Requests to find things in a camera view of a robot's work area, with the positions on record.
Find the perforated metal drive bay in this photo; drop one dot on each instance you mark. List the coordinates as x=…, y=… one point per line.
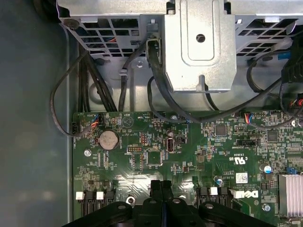
x=106, y=8

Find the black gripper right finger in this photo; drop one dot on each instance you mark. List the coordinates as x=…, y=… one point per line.
x=180, y=212

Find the silver coin battery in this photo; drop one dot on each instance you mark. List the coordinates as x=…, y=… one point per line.
x=108, y=140

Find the silver metal drive cage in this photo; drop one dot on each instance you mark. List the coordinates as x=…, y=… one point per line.
x=213, y=59

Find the green motherboard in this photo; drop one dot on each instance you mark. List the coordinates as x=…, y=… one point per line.
x=208, y=153

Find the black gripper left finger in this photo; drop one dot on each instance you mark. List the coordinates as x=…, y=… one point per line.
x=151, y=212

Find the silver chipset heatsink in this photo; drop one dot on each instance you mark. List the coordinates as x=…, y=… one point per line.
x=291, y=196

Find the black grey PC case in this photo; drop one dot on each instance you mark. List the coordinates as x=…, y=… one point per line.
x=33, y=118

